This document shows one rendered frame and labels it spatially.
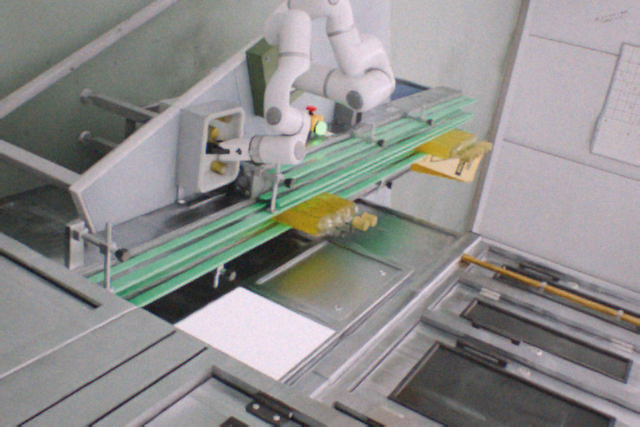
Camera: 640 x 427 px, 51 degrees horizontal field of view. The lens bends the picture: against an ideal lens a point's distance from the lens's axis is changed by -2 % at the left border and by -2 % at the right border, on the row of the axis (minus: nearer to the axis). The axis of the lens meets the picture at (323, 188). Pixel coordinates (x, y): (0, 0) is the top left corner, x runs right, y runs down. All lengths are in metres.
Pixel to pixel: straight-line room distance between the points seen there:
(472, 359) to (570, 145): 6.04
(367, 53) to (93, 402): 1.31
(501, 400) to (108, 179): 1.12
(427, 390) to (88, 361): 0.96
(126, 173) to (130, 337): 0.76
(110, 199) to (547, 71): 6.44
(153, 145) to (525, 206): 6.60
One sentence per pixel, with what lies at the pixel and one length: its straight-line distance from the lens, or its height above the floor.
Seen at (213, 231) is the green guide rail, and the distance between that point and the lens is 1.88.
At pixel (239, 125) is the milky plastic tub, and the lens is 1.98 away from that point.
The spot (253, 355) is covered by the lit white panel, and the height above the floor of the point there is 1.21.
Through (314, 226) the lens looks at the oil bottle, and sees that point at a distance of 2.07.
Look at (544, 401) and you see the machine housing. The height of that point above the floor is 1.84.
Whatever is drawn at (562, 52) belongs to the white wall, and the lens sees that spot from 7.73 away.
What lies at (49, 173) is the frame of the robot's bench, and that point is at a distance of 1.87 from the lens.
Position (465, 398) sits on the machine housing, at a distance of 1.79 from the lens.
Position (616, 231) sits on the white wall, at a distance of 8.00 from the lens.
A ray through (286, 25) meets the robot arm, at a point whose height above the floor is 0.95.
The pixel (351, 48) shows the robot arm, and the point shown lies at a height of 1.05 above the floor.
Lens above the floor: 1.93
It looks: 25 degrees down
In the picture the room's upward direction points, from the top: 110 degrees clockwise
